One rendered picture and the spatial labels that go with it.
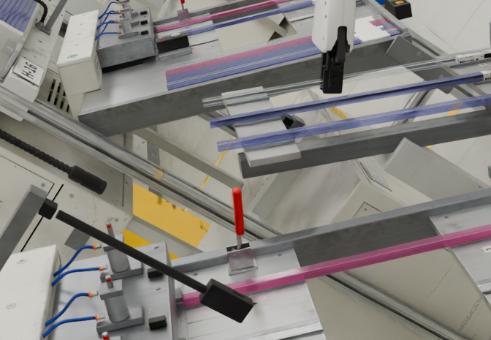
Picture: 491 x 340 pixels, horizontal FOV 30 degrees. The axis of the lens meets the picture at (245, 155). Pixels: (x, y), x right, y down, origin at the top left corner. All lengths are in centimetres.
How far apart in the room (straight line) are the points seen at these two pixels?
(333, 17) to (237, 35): 413
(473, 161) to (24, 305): 211
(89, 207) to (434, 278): 81
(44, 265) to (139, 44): 115
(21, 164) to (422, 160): 89
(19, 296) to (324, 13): 66
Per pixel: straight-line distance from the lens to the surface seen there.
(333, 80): 148
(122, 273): 108
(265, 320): 106
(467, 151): 303
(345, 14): 144
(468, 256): 112
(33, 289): 108
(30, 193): 78
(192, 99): 191
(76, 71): 209
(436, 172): 145
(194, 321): 108
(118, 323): 99
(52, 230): 202
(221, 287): 82
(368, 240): 121
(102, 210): 200
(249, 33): 556
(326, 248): 120
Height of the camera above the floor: 143
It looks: 17 degrees down
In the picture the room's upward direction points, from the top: 60 degrees counter-clockwise
